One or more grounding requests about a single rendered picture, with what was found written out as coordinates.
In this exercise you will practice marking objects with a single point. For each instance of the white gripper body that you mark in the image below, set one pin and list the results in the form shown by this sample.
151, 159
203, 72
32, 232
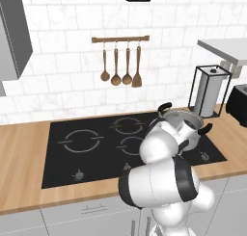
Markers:
187, 130

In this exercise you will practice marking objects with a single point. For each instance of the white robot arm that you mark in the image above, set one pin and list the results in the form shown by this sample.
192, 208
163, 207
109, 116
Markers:
160, 182

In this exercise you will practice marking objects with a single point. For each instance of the black stove hob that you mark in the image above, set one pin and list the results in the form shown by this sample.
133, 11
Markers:
96, 156

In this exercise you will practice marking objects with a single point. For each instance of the small dark hob knob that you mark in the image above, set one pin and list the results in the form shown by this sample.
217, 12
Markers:
127, 167
204, 156
78, 175

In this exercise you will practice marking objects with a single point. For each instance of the black toaster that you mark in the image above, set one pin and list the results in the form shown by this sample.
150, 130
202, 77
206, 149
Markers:
238, 105

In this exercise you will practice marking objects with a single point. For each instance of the wooden spatula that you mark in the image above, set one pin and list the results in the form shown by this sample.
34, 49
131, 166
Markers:
137, 77

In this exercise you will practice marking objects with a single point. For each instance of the large wooden spoon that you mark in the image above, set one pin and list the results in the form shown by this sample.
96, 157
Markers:
127, 76
115, 77

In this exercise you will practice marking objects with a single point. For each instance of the grey cupboard door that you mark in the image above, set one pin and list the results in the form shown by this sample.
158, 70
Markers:
230, 207
19, 223

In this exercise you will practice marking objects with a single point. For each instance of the small wooden spoon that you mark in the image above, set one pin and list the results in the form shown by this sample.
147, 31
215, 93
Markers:
104, 73

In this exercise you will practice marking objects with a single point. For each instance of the grey drawer front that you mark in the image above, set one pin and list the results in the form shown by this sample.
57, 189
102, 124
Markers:
70, 219

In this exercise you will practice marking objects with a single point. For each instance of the white wall shelf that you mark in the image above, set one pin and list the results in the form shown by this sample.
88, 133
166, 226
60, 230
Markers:
228, 50

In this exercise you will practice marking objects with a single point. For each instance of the wooden utensil rail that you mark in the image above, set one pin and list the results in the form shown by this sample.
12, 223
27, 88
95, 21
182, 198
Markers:
120, 39

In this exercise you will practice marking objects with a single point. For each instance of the grey wall cupboard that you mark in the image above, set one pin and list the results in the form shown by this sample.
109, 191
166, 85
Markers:
13, 37

